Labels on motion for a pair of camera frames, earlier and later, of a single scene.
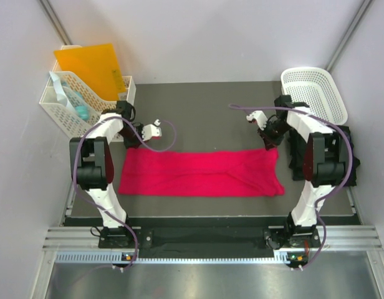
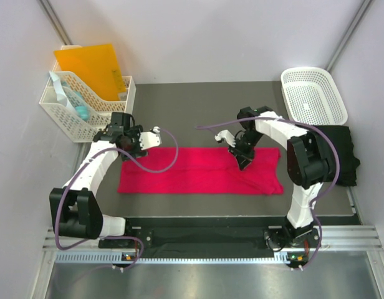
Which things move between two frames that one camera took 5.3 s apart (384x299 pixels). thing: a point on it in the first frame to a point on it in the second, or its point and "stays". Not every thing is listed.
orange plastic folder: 98,66 stays
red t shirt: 201,172 stays
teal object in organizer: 82,111 stays
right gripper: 269,142 to 244,159
